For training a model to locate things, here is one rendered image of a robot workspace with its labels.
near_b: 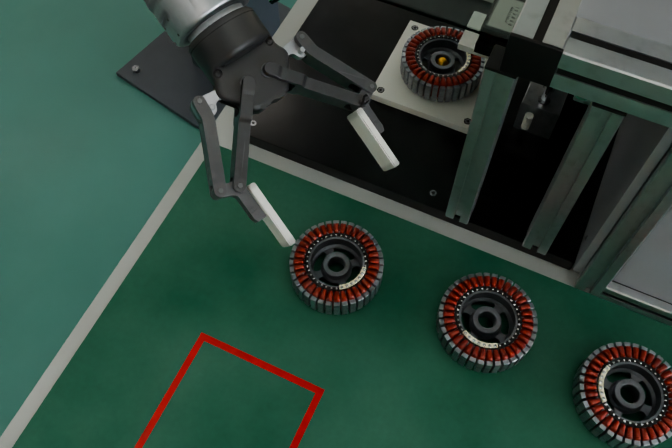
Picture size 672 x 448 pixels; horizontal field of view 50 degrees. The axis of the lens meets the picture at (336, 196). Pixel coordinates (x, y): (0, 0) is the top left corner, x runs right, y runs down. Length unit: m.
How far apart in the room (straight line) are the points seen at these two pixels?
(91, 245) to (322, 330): 1.06
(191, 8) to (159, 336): 0.39
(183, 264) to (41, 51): 1.42
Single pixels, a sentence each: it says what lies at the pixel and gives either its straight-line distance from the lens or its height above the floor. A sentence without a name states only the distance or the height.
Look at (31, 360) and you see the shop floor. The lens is 1.77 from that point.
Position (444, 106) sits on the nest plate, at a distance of 0.99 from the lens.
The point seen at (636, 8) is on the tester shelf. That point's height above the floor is 1.11.
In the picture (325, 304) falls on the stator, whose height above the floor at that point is 0.78.
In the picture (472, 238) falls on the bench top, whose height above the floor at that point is 0.75.
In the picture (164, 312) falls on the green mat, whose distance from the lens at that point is 0.89.
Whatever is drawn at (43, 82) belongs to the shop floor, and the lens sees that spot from 2.17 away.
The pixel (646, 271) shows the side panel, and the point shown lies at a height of 0.82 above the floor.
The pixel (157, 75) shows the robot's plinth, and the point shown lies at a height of 0.02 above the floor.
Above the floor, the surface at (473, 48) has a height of 0.88.
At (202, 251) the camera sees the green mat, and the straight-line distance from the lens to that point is 0.92.
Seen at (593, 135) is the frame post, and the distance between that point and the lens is 0.73.
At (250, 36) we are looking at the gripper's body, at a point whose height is 1.05.
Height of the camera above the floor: 1.56
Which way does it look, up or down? 60 degrees down
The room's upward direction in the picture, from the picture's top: straight up
